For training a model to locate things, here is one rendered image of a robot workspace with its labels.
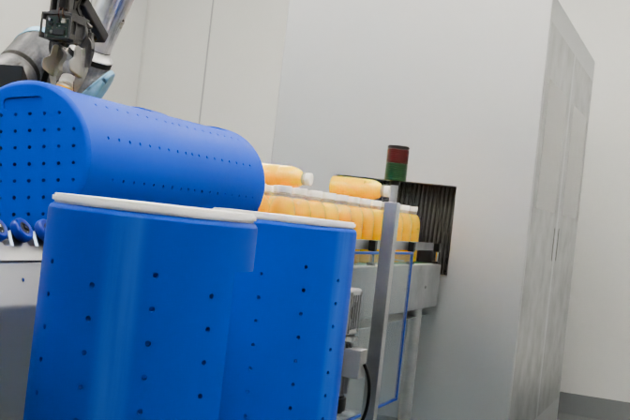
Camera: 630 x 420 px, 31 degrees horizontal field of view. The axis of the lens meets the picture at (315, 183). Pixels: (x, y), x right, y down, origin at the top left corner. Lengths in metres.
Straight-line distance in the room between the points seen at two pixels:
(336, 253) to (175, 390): 0.71
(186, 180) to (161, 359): 1.06
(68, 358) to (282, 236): 0.68
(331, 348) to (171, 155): 0.57
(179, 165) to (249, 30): 5.31
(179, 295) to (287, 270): 0.63
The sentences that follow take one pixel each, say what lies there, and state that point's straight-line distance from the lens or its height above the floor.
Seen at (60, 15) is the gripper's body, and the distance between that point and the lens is 2.37.
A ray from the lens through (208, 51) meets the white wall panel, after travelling 7.84.
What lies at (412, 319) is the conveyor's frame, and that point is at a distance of 4.32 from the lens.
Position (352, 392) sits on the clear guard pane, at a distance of 3.42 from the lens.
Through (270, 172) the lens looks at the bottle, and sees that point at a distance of 3.52.
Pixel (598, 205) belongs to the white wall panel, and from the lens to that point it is 6.98.
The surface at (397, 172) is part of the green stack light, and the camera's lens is 3.21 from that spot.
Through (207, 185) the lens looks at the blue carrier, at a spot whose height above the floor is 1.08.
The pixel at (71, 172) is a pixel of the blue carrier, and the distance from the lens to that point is 2.14.
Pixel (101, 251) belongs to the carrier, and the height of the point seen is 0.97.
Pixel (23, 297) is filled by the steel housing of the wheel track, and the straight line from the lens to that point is 2.00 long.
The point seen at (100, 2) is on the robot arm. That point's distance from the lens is 2.91.
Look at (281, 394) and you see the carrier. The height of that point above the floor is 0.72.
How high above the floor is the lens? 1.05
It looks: 1 degrees up
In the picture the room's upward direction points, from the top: 6 degrees clockwise
